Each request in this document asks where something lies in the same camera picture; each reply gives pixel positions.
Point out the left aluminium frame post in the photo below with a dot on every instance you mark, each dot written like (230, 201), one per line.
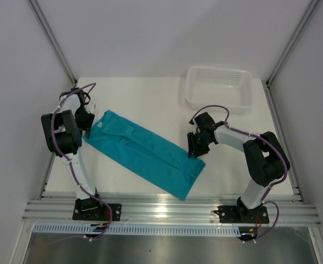
(50, 36)

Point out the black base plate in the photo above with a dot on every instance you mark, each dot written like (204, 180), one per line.
(92, 210)
(236, 214)

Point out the teal t shirt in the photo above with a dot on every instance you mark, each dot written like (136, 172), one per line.
(150, 156)

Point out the white perforated plastic basket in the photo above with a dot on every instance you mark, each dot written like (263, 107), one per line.
(231, 88)

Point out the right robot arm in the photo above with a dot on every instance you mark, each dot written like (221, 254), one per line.
(266, 160)

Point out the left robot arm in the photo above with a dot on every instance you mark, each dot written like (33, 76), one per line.
(64, 129)

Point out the right aluminium frame post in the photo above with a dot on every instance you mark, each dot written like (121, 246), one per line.
(296, 35)

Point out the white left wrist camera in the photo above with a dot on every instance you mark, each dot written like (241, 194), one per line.
(91, 107)

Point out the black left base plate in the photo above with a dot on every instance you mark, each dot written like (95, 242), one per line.
(92, 210)

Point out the aluminium frame post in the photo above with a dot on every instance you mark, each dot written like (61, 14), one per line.
(296, 35)
(50, 36)

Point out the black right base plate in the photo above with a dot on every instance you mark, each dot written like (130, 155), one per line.
(236, 214)

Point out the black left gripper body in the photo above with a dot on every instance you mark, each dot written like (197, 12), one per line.
(83, 119)

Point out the white slotted cable duct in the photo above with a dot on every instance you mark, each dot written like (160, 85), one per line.
(139, 229)

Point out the aluminium rail beam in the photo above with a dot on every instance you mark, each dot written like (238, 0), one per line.
(166, 209)

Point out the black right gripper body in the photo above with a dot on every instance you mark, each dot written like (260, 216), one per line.
(198, 143)

